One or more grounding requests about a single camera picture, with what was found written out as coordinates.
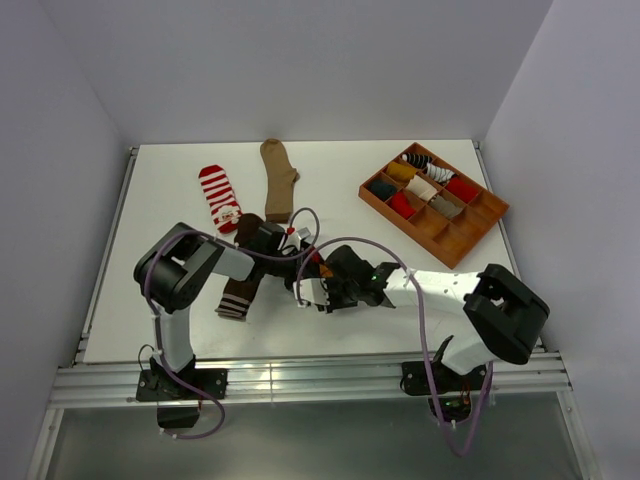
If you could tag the tan beige sock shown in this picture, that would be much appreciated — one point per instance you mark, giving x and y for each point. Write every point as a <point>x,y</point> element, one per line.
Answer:
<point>281,179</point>

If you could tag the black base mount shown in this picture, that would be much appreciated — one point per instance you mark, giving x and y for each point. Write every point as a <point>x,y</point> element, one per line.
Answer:
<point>178,407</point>
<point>454,391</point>

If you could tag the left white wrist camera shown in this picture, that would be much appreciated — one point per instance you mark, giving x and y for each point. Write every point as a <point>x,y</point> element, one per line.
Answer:
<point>296,237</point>

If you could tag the red rolled sock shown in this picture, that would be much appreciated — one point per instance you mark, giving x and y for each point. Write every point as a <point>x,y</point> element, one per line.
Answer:
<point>400,204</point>
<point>465,192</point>

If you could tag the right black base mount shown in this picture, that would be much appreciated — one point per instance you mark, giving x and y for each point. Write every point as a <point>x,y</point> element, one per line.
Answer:
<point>454,391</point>

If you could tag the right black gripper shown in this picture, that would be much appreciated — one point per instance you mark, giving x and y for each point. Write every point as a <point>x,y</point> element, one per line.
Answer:
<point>334,304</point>

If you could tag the grey rolled sock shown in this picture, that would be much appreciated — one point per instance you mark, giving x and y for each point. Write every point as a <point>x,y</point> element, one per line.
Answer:
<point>445,207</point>

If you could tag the dark teal rolled sock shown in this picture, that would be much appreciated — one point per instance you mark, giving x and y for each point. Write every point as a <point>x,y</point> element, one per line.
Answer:
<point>382,190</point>

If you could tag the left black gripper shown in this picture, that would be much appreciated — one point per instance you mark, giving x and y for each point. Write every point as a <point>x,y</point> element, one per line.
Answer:
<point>289,283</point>

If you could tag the orange compartment organizer tray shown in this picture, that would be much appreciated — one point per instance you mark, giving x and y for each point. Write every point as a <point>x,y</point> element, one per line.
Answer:
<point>447,240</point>

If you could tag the argyle patterned sock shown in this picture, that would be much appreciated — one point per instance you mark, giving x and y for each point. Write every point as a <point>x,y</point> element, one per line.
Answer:
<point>325,271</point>

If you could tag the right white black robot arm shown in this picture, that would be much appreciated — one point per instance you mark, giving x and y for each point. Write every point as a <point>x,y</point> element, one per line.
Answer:
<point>504,316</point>

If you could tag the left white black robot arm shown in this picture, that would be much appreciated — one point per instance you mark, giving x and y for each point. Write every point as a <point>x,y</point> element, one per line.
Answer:
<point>173,272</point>

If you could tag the brown striped cuff sock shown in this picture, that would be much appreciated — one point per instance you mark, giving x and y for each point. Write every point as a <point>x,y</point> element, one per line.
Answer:
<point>237,297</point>

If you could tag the mustard yellow rolled sock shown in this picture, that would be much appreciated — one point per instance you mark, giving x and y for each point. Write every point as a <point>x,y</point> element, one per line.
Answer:
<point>400,172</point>

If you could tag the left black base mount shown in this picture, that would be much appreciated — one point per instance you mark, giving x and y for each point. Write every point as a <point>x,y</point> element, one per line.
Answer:
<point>178,407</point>

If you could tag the red white striped santa sock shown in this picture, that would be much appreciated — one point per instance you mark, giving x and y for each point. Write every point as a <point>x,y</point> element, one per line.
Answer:
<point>220,197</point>

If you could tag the aluminium frame rail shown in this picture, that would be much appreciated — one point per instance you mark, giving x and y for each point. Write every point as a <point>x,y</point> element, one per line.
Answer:
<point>308,398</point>

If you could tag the cream rolled sock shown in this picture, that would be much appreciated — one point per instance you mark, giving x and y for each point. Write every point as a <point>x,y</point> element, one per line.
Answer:
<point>422,189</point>

